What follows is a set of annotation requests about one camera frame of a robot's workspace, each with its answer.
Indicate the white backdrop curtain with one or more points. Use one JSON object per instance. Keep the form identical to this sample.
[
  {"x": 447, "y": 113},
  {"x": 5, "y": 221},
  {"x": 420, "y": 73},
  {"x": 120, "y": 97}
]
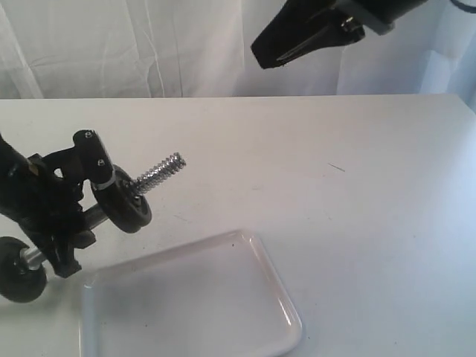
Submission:
[{"x": 77, "y": 49}]

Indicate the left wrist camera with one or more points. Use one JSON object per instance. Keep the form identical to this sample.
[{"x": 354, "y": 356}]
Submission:
[{"x": 95, "y": 161}]

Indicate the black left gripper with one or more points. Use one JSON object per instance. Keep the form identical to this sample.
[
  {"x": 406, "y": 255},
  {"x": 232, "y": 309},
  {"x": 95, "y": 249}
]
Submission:
[{"x": 42, "y": 195}]

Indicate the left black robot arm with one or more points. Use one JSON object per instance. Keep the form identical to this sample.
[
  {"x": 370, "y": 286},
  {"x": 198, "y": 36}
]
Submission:
[{"x": 42, "y": 195}]

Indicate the black weight plate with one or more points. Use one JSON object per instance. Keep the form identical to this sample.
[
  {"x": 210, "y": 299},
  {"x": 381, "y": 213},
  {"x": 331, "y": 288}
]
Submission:
[
  {"x": 135, "y": 212},
  {"x": 19, "y": 284},
  {"x": 114, "y": 201}
]

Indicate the white rectangular tray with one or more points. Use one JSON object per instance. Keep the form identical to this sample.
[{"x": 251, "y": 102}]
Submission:
[{"x": 219, "y": 296}]

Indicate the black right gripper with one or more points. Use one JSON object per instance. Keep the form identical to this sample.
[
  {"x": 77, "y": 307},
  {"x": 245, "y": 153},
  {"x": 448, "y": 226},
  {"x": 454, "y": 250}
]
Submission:
[{"x": 301, "y": 27}]

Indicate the chrome threaded dumbbell bar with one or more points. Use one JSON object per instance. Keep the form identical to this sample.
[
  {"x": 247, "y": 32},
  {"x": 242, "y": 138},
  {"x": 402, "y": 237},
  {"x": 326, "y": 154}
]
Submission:
[{"x": 34, "y": 258}]

